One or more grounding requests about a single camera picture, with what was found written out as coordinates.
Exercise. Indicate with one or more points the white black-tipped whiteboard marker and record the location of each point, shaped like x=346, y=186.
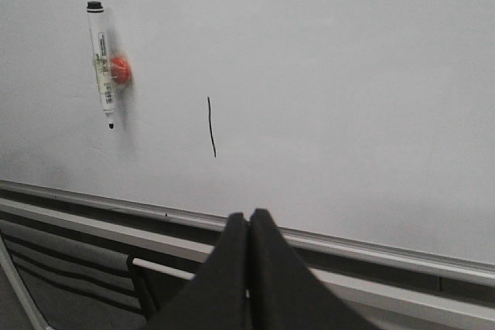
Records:
x=101, y=59

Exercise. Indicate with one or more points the dark cabinet panel with handle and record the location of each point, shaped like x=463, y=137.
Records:
x=156, y=284

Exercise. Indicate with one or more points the large white whiteboard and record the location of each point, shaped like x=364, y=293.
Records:
x=365, y=127

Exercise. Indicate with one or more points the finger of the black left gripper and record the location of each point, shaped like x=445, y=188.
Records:
x=216, y=297
x=284, y=293

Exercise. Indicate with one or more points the orange round magnet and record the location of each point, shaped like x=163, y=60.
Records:
x=120, y=70

